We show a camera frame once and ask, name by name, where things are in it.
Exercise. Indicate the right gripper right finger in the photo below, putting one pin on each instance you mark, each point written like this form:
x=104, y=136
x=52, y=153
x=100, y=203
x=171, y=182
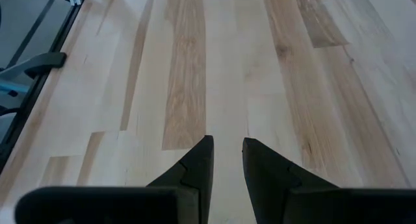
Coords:
x=276, y=198

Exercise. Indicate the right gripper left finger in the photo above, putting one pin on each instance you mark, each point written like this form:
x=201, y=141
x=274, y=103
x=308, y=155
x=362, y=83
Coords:
x=188, y=198

